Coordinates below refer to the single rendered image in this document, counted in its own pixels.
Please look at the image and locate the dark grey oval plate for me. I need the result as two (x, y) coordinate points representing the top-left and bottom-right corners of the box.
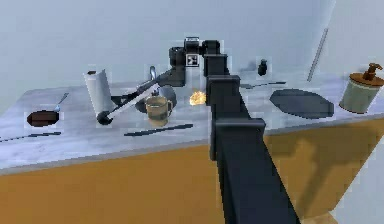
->
(268, 87), (335, 121)

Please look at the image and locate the grey soap dispenser brown pump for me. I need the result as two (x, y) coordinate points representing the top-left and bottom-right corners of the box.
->
(338, 62), (384, 115)

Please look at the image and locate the black pepper shaker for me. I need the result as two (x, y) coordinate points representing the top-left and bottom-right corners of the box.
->
(257, 58), (269, 77)

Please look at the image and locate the black table knife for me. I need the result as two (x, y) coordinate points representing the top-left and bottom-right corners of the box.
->
(123, 123), (195, 138)
(0, 131), (63, 144)

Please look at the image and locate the grey thin wall rod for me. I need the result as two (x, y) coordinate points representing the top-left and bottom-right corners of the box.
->
(306, 27), (330, 83)

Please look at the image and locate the yellow orange food lump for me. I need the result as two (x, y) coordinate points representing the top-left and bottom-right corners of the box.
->
(188, 90), (207, 107)

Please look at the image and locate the orange cabinet marble worktop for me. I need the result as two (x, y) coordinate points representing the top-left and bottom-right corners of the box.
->
(0, 71), (384, 224)

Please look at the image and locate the dark brown bowl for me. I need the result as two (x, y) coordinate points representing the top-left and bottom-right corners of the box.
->
(26, 109), (61, 128)

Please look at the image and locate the white paper towel roll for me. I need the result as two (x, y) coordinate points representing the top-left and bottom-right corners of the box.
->
(82, 68), (117, 118)

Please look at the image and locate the silver spoon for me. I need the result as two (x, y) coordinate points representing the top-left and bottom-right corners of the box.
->
(53, 92), (70, 113)

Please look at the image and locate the dark thin fork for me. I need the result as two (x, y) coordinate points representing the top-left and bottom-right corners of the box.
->
(239, 80), (288, 90)

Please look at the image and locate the tan coffee mug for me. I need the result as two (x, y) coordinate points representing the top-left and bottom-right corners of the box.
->
(145, 95), (175, 128)

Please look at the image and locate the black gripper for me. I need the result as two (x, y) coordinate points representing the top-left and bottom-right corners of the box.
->
(96, 46), (187, 126)

